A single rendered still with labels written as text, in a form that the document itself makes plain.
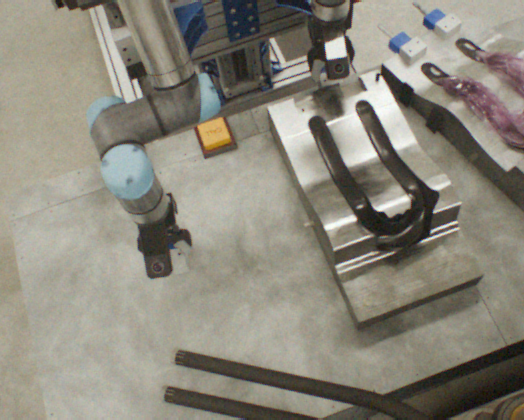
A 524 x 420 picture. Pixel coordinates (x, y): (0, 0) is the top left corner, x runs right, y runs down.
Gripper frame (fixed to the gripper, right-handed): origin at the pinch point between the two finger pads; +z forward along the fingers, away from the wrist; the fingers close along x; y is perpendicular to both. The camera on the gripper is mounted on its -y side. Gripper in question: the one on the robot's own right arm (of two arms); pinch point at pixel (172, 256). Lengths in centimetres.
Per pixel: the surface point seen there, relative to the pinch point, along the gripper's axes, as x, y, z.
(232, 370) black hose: -8.5, -25.2, -1.3
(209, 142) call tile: -11.1, 25.5, 0.9
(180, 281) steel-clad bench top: -0.2, -4.0, 4.6
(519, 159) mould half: -73, 5, -3
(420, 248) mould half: -48.6, -9.1, -1.5
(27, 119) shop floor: 66, 106, 85
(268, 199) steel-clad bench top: -21.5, 10.6, 4.6
